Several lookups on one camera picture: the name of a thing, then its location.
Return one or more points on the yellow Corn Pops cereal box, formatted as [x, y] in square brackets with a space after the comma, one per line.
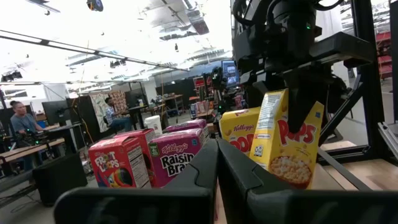
[239, 130]
[280, 161]

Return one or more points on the black desk monitor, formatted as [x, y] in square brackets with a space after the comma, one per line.
[56, 110]

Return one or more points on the black rig frame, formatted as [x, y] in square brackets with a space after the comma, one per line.
[367, 93]

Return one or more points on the wooden workbench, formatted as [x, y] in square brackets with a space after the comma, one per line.
[31, 150]

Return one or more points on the red patterned cloth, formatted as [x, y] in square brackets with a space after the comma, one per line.
[119, 99]

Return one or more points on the black floor bin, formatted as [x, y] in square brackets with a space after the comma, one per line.
[59, 179]

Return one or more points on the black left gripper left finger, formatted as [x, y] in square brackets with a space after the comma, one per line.
[140, 207]

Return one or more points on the wooden shelf with black frame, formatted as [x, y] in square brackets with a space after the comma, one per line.
[325, 182]

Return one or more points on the black side table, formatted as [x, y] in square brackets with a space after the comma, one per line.
[136, 109]

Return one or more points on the long ceiling light strip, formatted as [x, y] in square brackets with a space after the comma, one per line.
[77, 49]

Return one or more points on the white bucket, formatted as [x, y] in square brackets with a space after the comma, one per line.
[154, 124]

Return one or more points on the black ceiling camera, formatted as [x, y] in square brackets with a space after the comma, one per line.
[94, 4]

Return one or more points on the person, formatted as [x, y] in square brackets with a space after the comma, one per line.
[23, 123]
[113, 113]

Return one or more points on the red Froot Loops cereal box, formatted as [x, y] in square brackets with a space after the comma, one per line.
[146, 134]
[115, 165]

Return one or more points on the red storage rack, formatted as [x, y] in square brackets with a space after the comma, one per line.
[384, 56]

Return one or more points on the white floral cloth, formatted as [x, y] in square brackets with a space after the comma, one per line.
[99, 107]

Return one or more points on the silver metal bracket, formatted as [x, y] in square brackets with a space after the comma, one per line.
[388, 140]

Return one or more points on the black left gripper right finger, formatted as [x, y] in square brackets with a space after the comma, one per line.
[280, 207]

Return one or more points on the blue lit monitor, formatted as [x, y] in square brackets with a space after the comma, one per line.
[230, 73]

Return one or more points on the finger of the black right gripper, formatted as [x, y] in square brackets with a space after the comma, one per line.
[267, 85]
[300, 105]

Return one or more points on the purple Raisin Bran cereal box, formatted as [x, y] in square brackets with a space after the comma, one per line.
[186, 125]
[174, 155]

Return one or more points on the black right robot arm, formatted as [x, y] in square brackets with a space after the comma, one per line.
[292, 18]

